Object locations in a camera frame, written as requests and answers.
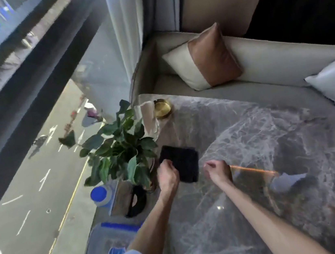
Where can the person's right hand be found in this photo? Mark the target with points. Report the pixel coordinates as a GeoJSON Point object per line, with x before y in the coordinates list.
{"type": "Point", "coordinates": [220, 173]}

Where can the person's left hand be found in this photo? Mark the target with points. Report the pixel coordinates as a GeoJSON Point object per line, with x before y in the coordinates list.
{"type": "Point", "coordinates": [167, 179]}

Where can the person's right fingers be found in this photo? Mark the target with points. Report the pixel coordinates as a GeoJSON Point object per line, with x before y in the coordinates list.
{"type": "Point", "coordinates": [210, 166]}

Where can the person's left fingers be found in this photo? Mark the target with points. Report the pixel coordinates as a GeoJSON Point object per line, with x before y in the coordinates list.
{"type": "Point", "coordinates": [168, 164]}

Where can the black cloth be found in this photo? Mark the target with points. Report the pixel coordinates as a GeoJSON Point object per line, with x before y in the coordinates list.
{"type": "Point", "coordinates": [182, 160]}

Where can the person's left forearm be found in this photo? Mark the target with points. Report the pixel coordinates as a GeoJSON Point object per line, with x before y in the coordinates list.
{"type": "Point", "coordinates": [154, 228]}

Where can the person's right forearm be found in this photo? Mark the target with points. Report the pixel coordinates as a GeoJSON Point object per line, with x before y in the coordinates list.
{"type": "Point", "coordinates": [266, 223]}

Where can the black curved object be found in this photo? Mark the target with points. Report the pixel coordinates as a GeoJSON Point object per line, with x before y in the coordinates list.
{"type": "Point", "coordinates": [136, 201]}

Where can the clear glass vase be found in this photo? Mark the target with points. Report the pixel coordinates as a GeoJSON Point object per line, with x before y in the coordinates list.
{"type": "Point", "coordinates": [149, 118]}

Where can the green leafy plant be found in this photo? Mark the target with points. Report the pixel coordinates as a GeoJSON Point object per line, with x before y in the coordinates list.
{"type": "Point", "coordinates": [121, 147]}

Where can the gold metal bowl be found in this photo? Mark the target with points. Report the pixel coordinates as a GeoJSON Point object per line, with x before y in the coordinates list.
{"type": "Point", "coordinates": [162, 108]}

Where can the blue-capped plastic bottle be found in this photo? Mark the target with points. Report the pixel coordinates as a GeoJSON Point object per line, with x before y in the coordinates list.
{"type": "Point", "coordinates": [101, 196]}

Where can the clear blue-clipped plastic container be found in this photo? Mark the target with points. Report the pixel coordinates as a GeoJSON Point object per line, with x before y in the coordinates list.
{"type": "Point", "coordinates": [105, 250]}

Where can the brown and cream cushion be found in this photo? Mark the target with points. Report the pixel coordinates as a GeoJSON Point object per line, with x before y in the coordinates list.
{"type": "Point", "coordinates": [207, 58]}

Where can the beige sofa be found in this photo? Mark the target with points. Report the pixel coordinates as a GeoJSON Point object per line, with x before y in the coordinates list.
{"type": "Point", "coordinates": [270, 65]}

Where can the white curtain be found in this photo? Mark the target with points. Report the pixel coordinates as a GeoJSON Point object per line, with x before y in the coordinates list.
{"type": "Point", "coordinates": [128, 29]}

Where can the dark window frame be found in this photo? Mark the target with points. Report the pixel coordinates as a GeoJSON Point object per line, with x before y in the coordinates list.
{"type": "Point", "coordinates": [40, 74]}

